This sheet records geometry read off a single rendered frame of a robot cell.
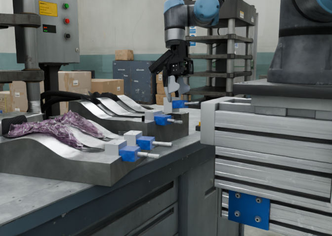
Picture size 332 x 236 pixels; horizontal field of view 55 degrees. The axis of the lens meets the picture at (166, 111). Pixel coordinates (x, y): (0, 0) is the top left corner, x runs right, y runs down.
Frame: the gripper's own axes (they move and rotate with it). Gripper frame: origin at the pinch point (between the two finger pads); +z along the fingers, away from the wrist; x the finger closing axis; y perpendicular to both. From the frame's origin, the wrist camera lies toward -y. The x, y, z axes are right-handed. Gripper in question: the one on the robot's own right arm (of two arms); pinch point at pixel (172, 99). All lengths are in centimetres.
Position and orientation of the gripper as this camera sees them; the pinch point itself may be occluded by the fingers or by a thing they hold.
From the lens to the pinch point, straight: 113.9
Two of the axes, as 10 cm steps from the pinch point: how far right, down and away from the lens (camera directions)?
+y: 8.2, -0.5, -5.7
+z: 0.4, 10.0, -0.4
